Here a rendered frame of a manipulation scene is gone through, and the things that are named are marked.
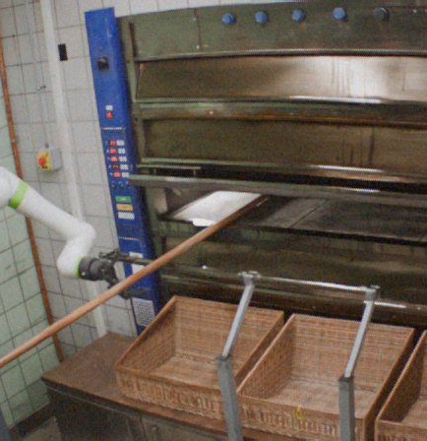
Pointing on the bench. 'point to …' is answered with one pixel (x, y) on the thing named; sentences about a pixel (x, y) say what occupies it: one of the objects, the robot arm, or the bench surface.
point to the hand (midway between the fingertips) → (137, 277)
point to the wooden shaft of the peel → (122, 285)
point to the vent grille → (144, 311)
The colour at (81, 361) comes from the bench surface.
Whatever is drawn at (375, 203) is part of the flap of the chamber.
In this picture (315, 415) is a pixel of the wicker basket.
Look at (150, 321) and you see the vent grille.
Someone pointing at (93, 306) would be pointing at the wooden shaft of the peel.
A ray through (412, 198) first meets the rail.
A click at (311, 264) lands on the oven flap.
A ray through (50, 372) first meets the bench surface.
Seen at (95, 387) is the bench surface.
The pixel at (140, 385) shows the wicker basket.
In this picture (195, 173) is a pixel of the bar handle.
